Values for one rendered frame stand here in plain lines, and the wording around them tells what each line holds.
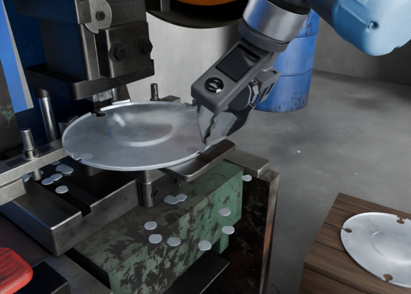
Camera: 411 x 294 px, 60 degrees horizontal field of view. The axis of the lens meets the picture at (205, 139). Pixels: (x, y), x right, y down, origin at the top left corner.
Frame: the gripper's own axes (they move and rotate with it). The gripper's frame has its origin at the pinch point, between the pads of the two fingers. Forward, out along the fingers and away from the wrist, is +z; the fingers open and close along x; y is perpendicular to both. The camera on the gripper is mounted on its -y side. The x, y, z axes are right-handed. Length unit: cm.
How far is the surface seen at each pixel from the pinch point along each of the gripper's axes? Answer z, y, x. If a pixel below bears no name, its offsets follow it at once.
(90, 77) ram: 0.9, -5.5, 21.7
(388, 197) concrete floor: 66, 131, -52
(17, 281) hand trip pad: 6.2, -31.6, 0.6
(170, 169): 3.9, -6.3, 0.8
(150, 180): 13.7, -2.9, 5.1
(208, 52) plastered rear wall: 96, 196, 105
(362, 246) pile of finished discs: 32, 46, -40
